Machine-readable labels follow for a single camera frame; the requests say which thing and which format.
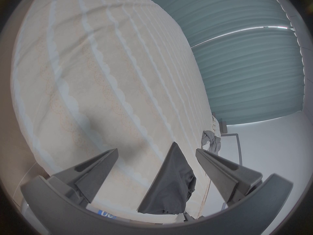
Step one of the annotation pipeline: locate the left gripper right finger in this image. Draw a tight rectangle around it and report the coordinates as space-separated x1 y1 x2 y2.
195 148 263 204

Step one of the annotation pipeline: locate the white printed pillow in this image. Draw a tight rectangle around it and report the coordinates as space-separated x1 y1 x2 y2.
211 115 221 137

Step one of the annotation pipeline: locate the black T-shirt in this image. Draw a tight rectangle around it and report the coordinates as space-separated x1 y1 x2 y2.
137 141 197 215

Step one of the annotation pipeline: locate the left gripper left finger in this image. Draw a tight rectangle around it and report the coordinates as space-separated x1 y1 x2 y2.
48 148 119 204

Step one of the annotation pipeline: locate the bed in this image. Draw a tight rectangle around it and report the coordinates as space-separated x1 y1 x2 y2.
10 0 243 223

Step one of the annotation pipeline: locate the blue-green curtain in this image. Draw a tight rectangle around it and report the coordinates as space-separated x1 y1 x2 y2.
191 26 306 125
144 0 292 48

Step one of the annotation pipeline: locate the pile of clothes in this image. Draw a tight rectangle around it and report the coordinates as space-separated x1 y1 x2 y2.
201 130 222 155

